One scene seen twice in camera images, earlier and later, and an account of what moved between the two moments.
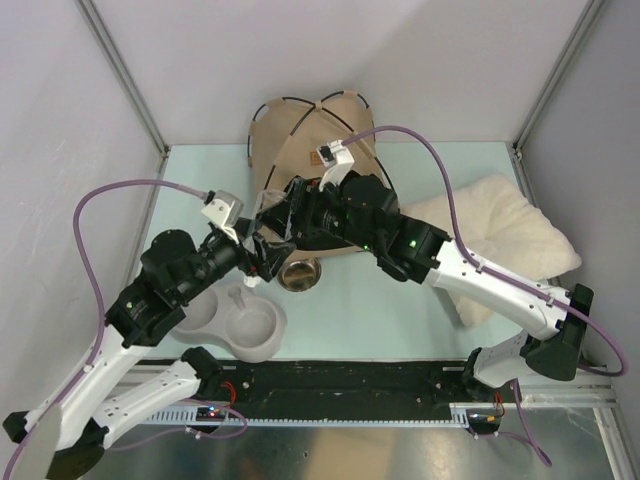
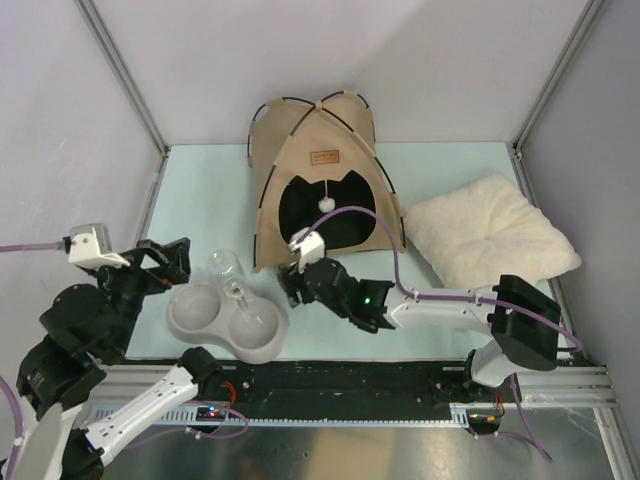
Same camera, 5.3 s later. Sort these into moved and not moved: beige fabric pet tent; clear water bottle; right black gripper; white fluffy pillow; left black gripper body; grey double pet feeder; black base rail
Moved: left black gripper body; right black gripper; clear water bottle
Not moved: beige fabric pet tent; grey double pet feeder; white fluffy pillow; black base rail
